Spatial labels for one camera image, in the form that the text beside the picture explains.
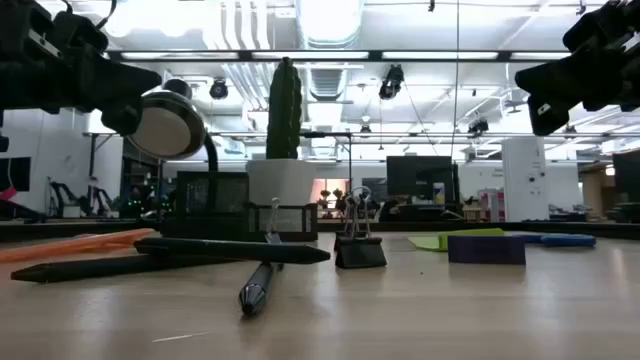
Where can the black binder clip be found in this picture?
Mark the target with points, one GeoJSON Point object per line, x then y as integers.
{"type": "Point", "coordinates": [360, 252]}

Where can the white cabinet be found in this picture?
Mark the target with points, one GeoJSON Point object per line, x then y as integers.
{"type": "Point", "coordinates": [525, 180]}

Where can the black tape dispenser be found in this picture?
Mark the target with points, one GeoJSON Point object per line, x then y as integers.
{"type": "Point", "coordinates": [167, 127]}

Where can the black computer monitor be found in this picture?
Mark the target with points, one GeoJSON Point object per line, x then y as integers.
{"type": "Point", "coordinates": [419, 177]}

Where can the black pen with silver clip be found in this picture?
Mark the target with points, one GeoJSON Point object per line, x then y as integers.
{"type": "Point", "coordinates": [256, 290]}

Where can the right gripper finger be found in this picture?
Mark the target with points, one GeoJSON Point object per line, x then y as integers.
{"type": "Point", "coordinates": [565, 75]}
{"type": "Point", "coordinates": [547, 120]}

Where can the white hexagonal plant pot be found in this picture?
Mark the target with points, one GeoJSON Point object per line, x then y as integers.
{"type": "Point", "coordinates": [280, 180]}

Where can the black metal table frame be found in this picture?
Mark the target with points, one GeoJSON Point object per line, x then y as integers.
{"type": "Point", "coordinates": [550, 228]}

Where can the black mesh desk organizer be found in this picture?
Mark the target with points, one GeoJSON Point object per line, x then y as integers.
{"type": "Point", "coordinates": [210, 205]}

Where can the green cactus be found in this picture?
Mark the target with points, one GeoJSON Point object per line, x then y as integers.
{"type": "Point", "coordinates": [284, 110]}

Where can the green sticky note pad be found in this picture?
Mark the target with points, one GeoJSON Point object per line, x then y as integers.
{"type": "Point", "coordinates": [430, 242]}

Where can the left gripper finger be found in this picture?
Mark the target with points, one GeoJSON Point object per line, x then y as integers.
{"type": "Point", "coordinates": [122, 117]}
{"type": "Point", "coordinates": [115, 80]}

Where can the orange pencil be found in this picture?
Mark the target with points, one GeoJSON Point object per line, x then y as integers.
{"type": "Point", "coordinates": [55, 252]}
{"type": "Point", "coordinates": [100, 240]}

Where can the black ceiling spotlight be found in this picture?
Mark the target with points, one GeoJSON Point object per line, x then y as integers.
{"type": "Point", "coordinates": [391, 82]}
{"type": "Point", "coordinates": [218, 89]}

